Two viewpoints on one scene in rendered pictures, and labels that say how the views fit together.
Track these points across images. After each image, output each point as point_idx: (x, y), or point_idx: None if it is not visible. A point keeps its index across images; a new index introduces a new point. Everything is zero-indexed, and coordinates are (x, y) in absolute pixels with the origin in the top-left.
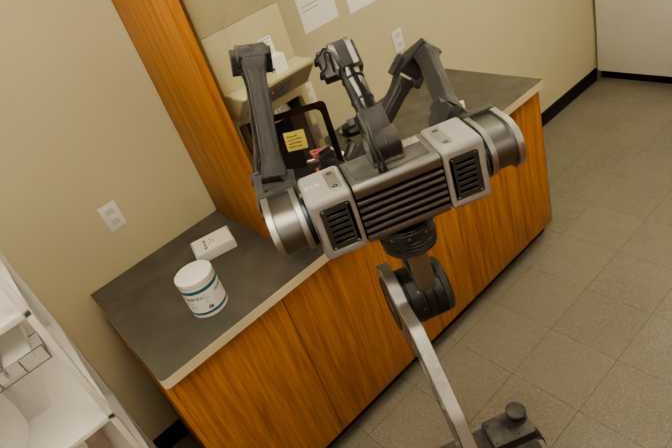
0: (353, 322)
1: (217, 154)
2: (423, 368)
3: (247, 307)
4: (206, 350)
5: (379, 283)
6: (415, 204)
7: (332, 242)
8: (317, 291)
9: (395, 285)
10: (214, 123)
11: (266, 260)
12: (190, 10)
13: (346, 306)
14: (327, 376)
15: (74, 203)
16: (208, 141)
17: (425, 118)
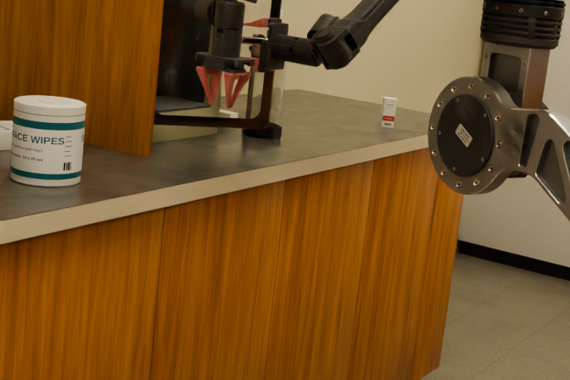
0: (215, 343)
1: None
2: (544, 184)
3: (126, 189)
4: (67, 213)
5: (261, 297)
6: None
7: None
8: (201, 241)
9: (499, 87)
10: None
11: (131, 164)
12: None
13: (219, 303)
14: None
15: None
16: None
17: (325, 117)
